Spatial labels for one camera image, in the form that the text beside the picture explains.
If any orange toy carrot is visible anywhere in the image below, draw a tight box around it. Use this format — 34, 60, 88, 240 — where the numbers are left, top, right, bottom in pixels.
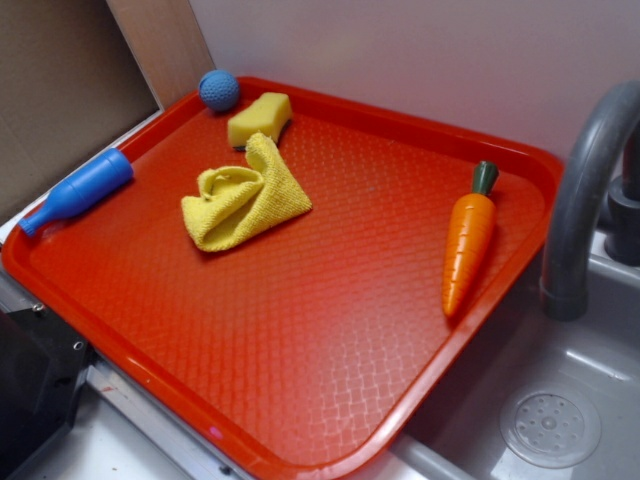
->
441, 160, 499, 318

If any yellow cloth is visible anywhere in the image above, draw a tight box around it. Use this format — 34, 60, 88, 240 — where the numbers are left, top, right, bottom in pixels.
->
181, 132, 313, 253

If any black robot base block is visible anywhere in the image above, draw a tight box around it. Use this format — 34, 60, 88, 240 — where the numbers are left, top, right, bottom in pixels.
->
1, 308, 91, 479

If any blue plastic bottle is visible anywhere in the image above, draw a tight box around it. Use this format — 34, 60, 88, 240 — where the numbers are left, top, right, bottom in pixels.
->
18, 148, 134, 237

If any grey toy sink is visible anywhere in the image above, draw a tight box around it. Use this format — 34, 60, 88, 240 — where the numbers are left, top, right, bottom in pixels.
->
391, 234, 639, 479

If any grey toy faucet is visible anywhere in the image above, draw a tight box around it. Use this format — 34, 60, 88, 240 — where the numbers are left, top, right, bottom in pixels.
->
540, 80, 639, 321

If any blue dimpled ball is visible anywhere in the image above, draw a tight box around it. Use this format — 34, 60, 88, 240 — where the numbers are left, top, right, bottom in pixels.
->
198, 70, 240, 112

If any yellow sponge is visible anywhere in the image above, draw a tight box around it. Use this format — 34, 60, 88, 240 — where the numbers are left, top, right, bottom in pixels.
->
227, 92, 293, 150

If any brown cardboard panel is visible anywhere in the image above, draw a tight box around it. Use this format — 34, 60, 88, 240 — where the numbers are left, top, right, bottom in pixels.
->
1, 1, 158, 221

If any red plastic tray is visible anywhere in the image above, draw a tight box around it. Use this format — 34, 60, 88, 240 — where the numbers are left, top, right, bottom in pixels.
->
2, 77, 562, 479

